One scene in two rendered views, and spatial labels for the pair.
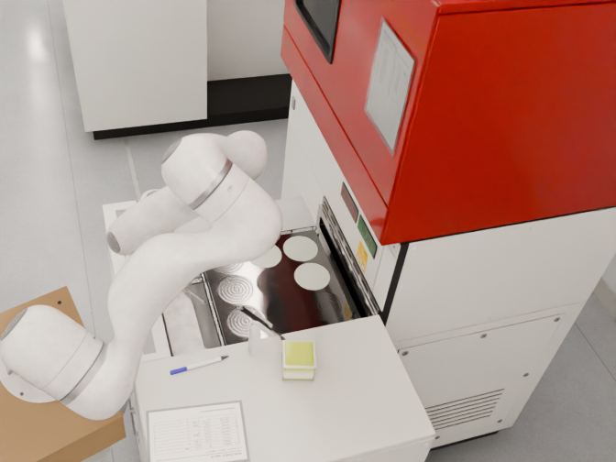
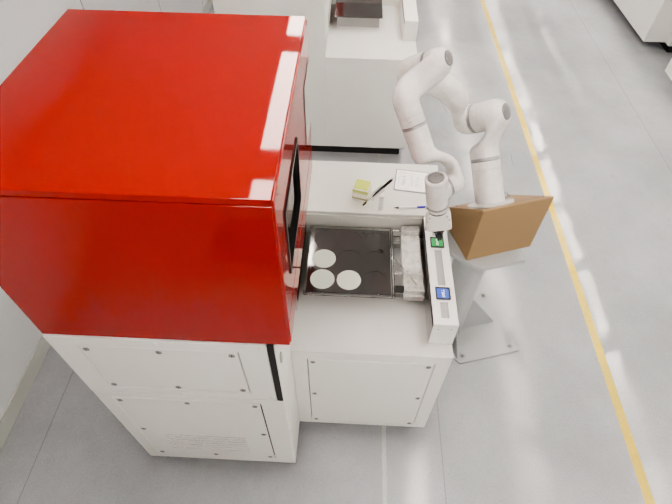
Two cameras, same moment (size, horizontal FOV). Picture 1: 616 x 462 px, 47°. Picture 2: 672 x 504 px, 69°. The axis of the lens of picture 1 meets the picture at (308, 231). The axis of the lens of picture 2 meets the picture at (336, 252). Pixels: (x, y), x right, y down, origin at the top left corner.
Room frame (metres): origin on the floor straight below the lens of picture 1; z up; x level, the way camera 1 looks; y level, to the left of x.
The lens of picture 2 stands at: (2.44, 0.58, 2.50)
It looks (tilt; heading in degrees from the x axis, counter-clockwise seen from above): 50 degrees down; 206
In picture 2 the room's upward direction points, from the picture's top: 1 degrees clockwise
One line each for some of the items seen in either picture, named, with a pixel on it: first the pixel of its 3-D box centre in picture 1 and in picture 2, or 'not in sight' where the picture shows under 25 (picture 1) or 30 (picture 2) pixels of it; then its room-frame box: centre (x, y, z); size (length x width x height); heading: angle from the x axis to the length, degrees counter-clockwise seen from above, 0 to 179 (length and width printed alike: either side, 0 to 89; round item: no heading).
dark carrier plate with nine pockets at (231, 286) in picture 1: (274, 283); (349, 259); (1.26, 0.07, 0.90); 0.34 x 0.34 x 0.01; 23
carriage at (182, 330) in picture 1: (179, 313); (411, 263); (1.14, 0.31, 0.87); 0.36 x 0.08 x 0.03; 24
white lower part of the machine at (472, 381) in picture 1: (401, 304); (227, 349); (1.66, -0.37, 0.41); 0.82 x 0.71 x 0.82; 24
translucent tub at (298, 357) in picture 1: (298, 361); (361, 190); (0.95, -0.02, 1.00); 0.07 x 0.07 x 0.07; 9
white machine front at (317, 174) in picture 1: (333, 192); (290, 276); (1.53, -0.06, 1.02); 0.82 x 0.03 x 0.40; 24
